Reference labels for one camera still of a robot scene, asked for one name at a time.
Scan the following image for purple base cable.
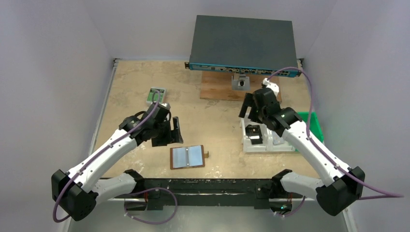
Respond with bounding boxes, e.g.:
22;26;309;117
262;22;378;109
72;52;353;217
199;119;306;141
124;187;178;225

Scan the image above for white left plastic bin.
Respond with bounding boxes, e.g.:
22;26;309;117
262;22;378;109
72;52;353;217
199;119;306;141
240;118;271;153

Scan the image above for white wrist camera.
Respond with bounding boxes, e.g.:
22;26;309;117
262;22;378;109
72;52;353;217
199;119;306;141
160;102;171;111
262;78;280;96

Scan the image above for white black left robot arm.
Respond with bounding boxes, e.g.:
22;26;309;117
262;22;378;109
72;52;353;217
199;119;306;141
51;102;183;223

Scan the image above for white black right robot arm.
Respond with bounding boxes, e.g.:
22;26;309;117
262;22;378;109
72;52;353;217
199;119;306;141
239;87;365;216

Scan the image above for green plastic bin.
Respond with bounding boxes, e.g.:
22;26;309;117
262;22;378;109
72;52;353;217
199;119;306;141
298;112;324;143

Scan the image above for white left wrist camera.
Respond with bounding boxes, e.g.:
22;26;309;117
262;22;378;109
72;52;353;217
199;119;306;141
160;102;171;111

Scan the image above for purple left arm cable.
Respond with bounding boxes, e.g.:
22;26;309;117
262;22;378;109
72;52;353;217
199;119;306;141
52;89;161;223

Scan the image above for grey blue network switch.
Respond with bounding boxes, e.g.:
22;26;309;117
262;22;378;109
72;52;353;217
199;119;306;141
185;15;298;77

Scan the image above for brown wooden board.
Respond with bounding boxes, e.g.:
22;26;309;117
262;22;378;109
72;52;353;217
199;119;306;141
200;71;267;102

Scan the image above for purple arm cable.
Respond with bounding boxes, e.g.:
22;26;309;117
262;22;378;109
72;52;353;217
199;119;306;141
52;89;161;223
267;66;405;199

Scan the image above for brown leather card holder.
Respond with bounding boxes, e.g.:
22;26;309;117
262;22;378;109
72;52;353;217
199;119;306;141
170;145;209;170

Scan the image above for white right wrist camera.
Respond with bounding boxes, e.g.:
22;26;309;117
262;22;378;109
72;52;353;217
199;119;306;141
262;78;280;96

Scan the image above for black cards in left bin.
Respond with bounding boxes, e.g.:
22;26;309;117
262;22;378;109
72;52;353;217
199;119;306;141
245;125;263;145

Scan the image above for white middle plastic bin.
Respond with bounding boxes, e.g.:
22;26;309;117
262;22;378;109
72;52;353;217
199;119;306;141
267;130;296;152

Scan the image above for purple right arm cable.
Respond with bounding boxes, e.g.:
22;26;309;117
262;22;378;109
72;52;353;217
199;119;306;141
267;66;405;199

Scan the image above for green white small box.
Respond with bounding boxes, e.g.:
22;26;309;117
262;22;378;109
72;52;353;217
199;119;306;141
146;87;167;105

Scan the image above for grey camera on mount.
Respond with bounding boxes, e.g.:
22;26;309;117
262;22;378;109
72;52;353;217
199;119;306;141
231;74;250;91

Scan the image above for white plastic bin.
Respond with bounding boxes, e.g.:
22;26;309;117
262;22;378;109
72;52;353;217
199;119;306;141
240;118;271;153
267;130;296;152

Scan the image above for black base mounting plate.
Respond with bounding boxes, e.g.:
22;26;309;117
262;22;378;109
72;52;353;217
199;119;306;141
117;178;302;212

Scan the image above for grey cards in middle bin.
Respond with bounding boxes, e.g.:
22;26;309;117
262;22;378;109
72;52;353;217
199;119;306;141
272;132;285;145

